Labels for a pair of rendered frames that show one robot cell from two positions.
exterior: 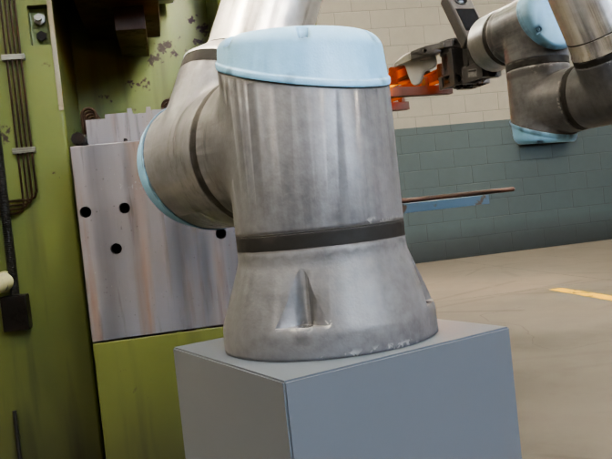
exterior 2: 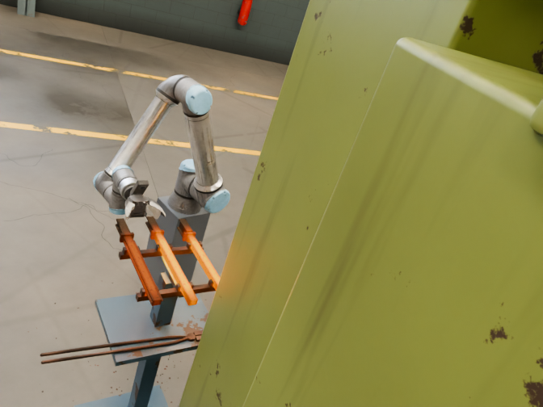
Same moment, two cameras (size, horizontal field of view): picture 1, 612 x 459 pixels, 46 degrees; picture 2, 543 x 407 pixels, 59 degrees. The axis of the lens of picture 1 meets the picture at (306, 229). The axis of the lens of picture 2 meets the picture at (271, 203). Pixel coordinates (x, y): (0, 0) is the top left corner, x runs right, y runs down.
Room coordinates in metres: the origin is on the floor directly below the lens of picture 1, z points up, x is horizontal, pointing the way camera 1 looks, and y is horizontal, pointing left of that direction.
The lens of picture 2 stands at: (2.99, -0.41, 2.04)
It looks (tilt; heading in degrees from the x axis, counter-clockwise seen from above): 28 degrees down; 159
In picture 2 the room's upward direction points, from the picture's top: 20 degrees clockwise
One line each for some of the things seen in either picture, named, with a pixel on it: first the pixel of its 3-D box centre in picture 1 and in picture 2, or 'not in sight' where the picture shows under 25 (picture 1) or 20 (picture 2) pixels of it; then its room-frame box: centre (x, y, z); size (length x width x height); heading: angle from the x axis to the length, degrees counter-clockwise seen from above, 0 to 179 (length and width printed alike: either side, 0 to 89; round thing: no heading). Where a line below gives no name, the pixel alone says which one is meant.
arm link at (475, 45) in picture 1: (499, 41); (129, 189); (1.16, -0.34, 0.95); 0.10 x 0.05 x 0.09; 109
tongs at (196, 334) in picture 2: (403, 200); (136, 345); (1.79, -0.25, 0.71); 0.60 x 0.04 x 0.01; 105
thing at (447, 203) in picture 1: (377, 210); (159, 321); (1.66, -0.17, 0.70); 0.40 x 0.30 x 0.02; 109
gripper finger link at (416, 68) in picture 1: (414, 69); (157, 213); (1.30, -0.22, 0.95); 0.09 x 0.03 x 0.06; 55
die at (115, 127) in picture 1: (134, 137); not in sight; (1.92, 0.43, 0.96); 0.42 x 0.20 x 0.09; 11
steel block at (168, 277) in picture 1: (166, 234); not in sight; (1.94, 0.37, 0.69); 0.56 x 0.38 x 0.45; 11
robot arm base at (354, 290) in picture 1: (325, 281); (186, 197); (0.65, -0.01, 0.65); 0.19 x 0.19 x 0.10
